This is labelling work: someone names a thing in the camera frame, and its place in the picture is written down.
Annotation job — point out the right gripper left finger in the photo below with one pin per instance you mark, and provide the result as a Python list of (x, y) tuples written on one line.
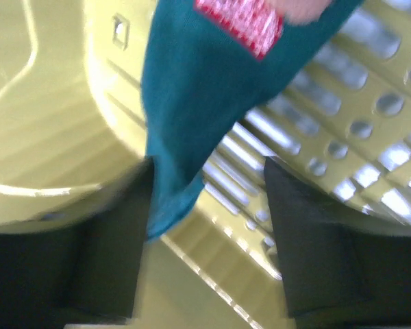
[(81, 263)]

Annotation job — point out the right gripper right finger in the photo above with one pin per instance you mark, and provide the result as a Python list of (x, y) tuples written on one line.
[(340, 268)]

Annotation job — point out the green sock with reindeer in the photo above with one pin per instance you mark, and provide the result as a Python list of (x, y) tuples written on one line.
[(197, 81)]

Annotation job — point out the olive green plastic basket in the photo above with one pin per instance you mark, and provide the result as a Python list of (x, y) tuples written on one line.
[(71, 119)]

